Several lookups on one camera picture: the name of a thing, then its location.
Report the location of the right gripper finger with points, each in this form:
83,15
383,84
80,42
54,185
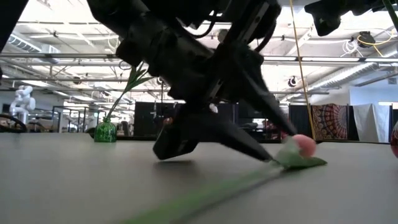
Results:
314,9

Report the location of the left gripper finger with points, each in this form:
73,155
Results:
267,105
233,140

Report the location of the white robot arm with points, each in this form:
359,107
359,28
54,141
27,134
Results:
23,102

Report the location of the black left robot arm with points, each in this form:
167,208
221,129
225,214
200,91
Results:
149,31

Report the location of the green glass vase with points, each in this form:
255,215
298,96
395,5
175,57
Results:
105,132

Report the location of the black partition curtain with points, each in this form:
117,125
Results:
303,121
144,118

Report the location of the long ceiling light strip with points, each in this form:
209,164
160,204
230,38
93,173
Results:
335,59
381,60
280,58

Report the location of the red patterned tapestry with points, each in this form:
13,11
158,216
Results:
329,123

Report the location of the white hanging cloth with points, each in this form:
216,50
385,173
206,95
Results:
371,123

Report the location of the silver ventilation duct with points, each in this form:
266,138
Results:
34,46

